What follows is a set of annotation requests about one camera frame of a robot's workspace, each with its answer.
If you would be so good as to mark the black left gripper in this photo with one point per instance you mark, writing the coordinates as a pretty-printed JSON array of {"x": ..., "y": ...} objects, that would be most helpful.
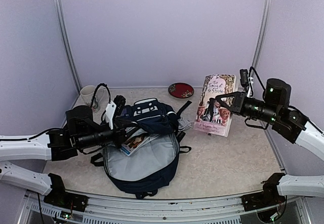
[{"x": 120, "y": 133}]

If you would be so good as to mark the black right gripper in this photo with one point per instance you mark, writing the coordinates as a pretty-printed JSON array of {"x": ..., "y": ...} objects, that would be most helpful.
[{"x": 237, "y": 103}]

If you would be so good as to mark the pink cover book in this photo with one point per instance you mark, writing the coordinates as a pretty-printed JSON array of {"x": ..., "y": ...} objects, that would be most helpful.
[{"x": 211, "y": 117}]

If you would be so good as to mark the dog cover book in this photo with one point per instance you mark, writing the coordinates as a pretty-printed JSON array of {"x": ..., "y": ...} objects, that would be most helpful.
[{"x": 134, "y": 143}]

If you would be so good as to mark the white charger with cable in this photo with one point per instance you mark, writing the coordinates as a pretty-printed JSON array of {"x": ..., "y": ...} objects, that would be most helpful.
[{"x": 185, "y": 124}]

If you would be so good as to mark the navy blue backpack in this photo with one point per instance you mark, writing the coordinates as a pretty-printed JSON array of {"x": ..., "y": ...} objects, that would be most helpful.
[{"x": 153, "y": 165}]

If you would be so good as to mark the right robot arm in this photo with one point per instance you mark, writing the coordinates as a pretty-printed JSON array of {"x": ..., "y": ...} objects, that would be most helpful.
[{"x": 292, "y": 125}]

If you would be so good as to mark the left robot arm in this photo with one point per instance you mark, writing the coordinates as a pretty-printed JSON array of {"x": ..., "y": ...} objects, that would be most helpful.
[{"x": 59, "y": 144}]

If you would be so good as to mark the white ceramic mug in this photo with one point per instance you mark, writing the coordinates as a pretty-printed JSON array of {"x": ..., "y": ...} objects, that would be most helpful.
[{"x": 87, "y": 94}]

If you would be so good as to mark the red floral plate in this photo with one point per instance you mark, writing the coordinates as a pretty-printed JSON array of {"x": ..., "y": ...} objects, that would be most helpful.
[{"x": 180, "y": 90}]

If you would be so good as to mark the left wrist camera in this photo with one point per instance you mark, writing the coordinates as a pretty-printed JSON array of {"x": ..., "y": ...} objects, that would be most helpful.
[{"x": 115, "y": 107}]

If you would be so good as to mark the right aluminium corner post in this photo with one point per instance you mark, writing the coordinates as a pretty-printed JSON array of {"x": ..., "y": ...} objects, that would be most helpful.
[{"x": 252, "y": 72}]

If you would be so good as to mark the aluminium corner post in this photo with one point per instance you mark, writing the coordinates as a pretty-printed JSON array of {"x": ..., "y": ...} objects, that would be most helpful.
[
  {"x": 252, "y": 72},
  {"x": 66, "y": 44}
]

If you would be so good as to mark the metal front rail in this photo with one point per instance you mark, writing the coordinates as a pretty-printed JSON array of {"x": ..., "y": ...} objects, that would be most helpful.
[{"x": 107, "y": 209}]

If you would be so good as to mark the left aluminium corner post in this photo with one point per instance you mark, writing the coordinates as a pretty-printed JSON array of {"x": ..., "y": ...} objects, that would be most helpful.
[{"x": 66, "y": 44}]

